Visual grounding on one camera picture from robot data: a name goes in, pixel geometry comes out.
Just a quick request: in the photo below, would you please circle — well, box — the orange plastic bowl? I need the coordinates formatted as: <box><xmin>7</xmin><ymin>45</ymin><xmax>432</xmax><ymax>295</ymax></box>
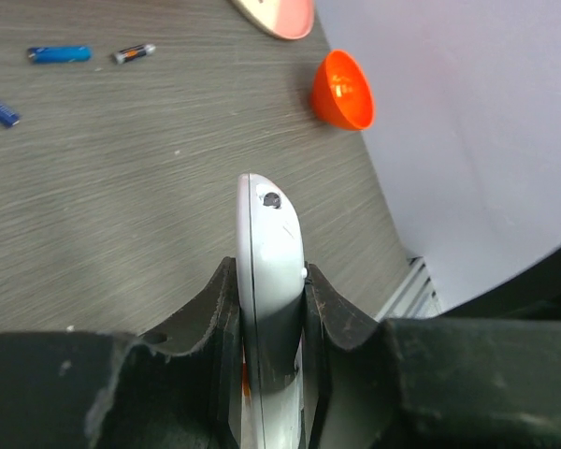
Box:
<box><xmin>309</xmin><ymin>50</ymin><xmax>375</xmax><ymax>131</ymax></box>

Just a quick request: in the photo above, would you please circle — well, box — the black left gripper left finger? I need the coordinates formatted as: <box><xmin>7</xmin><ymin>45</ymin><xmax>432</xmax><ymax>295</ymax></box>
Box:
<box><xmin>0</xmin><ymin>257</ymin><xmax>242</xmax><ymax>448</ymax></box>

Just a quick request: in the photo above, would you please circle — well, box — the white remote control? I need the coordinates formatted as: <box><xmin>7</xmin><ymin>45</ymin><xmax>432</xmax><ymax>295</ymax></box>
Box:
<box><xmin>236</xmin><ymin>173</ymin><xmax>308</xmax><ymax>448</ymax></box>

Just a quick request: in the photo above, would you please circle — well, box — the black orange battery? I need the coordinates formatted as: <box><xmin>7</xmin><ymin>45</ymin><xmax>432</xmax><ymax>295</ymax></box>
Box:
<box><xmin>111</xmin><ymin>43</ymin><xmax>156</xmax><ymax>65</ymax></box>

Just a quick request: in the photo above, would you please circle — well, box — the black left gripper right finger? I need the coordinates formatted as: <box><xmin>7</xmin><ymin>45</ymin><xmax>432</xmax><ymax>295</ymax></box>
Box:
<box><xmin>303</xmin><ymin>248</ymin><xmax>561</xmax><ymax>448</ymax></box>

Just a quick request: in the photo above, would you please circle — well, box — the pink white plate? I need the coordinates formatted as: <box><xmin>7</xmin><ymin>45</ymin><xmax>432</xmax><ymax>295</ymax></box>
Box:
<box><xmin>231</xmin><ymin>0</ymin><xmax>315</xmax><ymax>40</ymax></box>

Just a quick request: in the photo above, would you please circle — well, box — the small blue battery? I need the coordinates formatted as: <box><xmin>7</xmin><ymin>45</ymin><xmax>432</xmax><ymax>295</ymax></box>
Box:
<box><xmin>26</xmin><ymin>46</ymin><xmax>93</xmax><ymax>65</ymax></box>

